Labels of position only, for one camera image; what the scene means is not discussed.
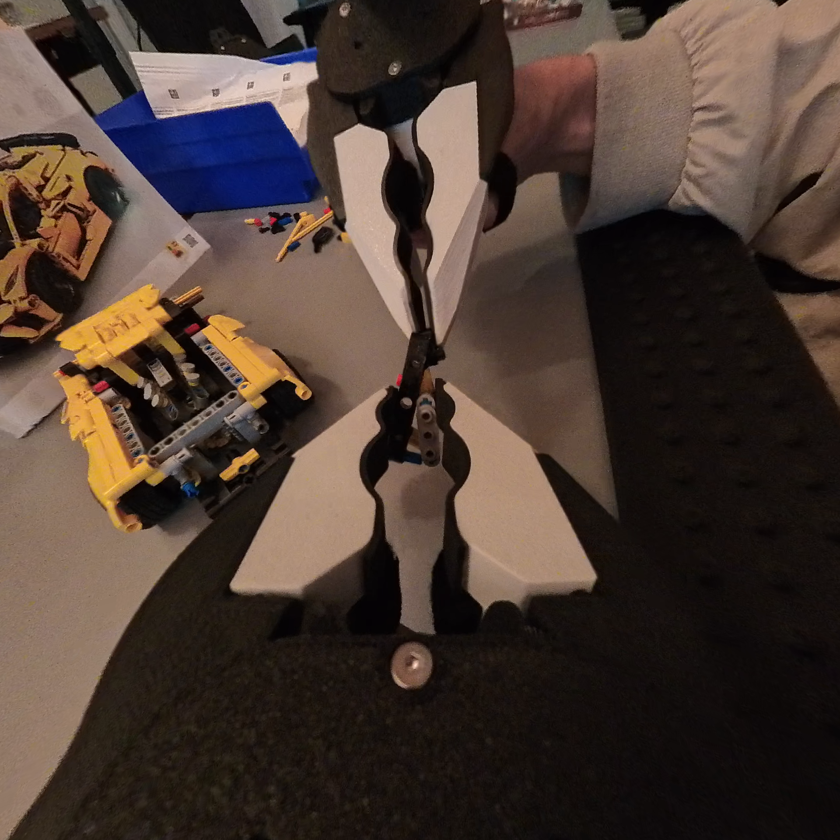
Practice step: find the person's right forearm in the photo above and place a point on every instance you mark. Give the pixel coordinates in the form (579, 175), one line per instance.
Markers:
(722, 98)

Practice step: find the white instruction booklet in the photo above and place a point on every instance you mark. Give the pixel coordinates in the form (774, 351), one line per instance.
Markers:
(144, 216)

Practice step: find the white paper sheets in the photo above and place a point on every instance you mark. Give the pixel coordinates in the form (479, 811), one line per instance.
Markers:
(216, 79)

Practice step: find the grey desk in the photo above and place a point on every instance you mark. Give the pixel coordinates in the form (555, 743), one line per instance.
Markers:
(525, 315)

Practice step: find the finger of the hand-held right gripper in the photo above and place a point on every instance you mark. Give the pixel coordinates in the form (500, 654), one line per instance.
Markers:
(364, 197)
(456, 197)

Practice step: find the brown wooden model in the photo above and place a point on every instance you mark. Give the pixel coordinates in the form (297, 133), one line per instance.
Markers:
(544, 12)

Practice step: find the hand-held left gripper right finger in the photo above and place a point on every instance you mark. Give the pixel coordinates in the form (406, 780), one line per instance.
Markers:
(525, 525)

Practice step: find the black beam with red pins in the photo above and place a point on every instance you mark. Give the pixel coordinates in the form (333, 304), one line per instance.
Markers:
(410, 374)

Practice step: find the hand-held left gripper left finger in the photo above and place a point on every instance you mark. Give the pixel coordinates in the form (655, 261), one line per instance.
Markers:
(308, 525)

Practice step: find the blue plastic bin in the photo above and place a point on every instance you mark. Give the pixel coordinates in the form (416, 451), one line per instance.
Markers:
(216, 157)

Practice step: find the yellow toy brick car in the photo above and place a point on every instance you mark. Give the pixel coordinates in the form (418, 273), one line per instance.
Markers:
(124, 407)

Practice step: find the cluster of small coloured pins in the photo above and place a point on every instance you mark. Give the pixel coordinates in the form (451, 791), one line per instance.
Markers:
(275, 222)

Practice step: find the long yellow brick axle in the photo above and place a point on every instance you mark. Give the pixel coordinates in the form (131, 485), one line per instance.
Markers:
(308, 226)
(289, 246)

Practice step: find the person's right hand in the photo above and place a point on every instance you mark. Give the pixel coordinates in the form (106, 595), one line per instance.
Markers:
(554, 118)

